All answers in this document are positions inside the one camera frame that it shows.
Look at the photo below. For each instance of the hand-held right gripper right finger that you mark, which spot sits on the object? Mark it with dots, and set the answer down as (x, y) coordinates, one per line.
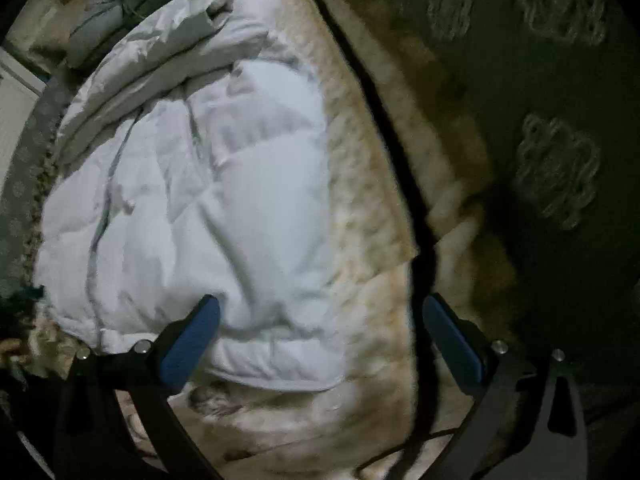
(452, 345)

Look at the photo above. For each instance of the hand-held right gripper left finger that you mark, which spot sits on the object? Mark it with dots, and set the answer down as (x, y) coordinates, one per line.
(192, 345)

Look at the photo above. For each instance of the light grey puffer jacket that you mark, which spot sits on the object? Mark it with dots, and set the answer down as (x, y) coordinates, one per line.
(200, 210)

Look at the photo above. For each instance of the floral bed blanket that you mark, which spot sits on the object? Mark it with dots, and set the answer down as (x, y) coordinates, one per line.
(360, 160)

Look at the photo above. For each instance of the grey patterned bed surround cover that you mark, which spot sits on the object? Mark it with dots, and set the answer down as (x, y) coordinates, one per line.
(500, 85)

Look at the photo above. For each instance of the white slatted wardrobe door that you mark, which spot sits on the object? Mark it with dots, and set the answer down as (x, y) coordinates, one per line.
(15, 110)

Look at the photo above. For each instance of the grey-blue quilt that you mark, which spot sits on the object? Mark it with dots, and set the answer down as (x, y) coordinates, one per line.
(110, 15)

